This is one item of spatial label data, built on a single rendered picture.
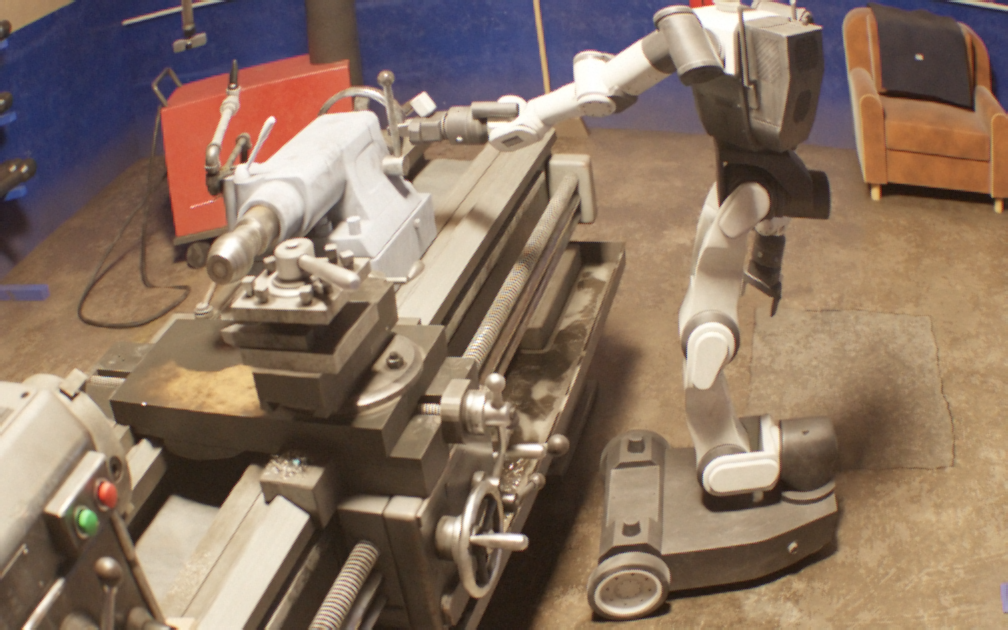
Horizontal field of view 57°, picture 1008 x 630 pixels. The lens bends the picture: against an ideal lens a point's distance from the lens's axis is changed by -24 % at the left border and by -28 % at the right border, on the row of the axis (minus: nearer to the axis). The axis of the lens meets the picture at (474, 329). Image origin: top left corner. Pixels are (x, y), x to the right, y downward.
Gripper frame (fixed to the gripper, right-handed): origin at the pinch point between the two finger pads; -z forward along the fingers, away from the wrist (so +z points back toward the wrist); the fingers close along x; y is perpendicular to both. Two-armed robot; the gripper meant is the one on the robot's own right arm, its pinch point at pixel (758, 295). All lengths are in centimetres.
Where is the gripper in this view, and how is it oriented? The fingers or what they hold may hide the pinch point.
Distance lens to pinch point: 283.6
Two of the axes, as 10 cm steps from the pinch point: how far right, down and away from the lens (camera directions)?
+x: -7.1, -4.6, 5.3
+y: -7.0, 3.7, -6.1
